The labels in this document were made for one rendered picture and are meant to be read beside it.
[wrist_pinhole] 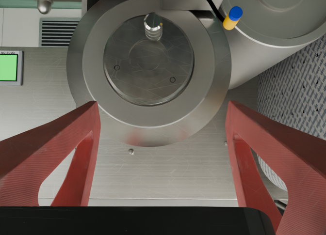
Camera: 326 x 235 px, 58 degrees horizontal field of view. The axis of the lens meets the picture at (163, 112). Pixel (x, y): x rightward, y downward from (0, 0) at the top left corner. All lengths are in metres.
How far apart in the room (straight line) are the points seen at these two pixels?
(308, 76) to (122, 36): 0.22
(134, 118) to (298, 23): 0.17
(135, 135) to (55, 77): 0.39
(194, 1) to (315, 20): 0.12
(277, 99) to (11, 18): 3.20
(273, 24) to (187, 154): 0.36
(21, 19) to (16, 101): 2.80
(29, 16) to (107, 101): 3.17
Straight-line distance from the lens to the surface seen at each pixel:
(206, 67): 0.26
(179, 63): 0.25
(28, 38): 3.34
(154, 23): 0.23
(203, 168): 0.59
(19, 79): 0.65
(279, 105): 0.44
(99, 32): 0.27
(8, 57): 0.67
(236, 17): 0.21
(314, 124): 0.35
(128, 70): 0.25
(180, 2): 0.26
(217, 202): 0.61
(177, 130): 0.26
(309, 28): 0.31
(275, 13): 0.30
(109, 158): 0.59
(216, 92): 0.27
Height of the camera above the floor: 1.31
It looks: 4 degrees down
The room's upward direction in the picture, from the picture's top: 179 degrees counter-clockwise
